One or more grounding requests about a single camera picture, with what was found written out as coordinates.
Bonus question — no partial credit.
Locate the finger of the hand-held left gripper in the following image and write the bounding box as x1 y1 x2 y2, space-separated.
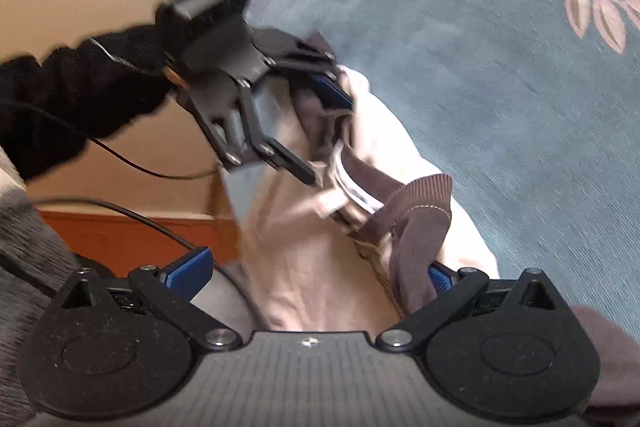
237 79 319 186
252 27 355 110

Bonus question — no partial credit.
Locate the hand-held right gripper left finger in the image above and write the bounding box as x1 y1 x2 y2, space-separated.
60 247 242 352

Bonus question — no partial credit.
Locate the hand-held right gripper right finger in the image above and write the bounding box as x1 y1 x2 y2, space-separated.
376 263 558 352

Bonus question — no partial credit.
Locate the blue floral bed sheet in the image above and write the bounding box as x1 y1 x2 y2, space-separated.
227 0 640 323

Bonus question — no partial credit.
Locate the thick black gripper cable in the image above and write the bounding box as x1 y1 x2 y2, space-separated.
27 198 263 333

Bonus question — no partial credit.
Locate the wooden bed frame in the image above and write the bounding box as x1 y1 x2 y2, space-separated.
37 208 242 265

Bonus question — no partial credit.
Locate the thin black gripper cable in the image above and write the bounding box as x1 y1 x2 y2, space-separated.
87 137 223 180

